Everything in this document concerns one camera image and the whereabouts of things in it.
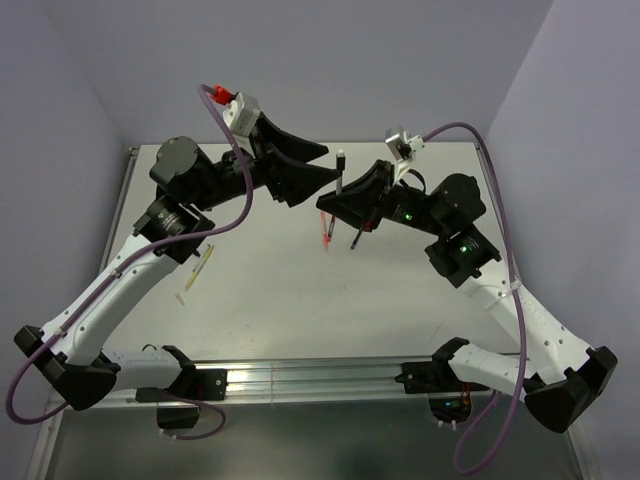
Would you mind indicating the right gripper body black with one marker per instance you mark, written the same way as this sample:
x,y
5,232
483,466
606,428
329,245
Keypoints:
x,y
410,207

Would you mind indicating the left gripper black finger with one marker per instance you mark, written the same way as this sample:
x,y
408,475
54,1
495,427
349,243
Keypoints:
x,y
292,146
293,182

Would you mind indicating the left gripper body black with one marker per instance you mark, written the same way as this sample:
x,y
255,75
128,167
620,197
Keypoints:
x,y
255,162

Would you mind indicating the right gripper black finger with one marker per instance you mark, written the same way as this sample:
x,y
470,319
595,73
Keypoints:
x,y
374,183
359,211

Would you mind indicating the purple pen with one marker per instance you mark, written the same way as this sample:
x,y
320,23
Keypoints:
x,y
357,238

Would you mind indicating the red pen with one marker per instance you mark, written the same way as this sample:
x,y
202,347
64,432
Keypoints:
x,y
331,228

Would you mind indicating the orange pen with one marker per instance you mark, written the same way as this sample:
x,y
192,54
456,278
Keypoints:
x,y
324,231

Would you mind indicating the white pen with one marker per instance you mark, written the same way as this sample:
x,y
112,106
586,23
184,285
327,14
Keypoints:
x,y
340,167

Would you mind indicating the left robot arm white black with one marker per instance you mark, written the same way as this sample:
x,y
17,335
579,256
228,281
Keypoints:
x,y
69,350

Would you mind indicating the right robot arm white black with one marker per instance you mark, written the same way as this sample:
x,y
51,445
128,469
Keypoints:
x,y
562,374

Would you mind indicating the yellow pen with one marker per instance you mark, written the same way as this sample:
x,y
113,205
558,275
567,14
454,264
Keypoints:
x,y
199,267

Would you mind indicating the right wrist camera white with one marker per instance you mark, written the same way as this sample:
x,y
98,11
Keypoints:
x,y
404,149

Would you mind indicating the aluminium rail frame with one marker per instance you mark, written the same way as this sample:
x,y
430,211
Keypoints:
x,y
300,380

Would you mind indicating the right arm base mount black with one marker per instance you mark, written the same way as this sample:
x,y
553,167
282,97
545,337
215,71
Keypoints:
x,y
429,377

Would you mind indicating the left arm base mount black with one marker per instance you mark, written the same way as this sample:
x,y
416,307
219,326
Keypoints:
x,y
196,389

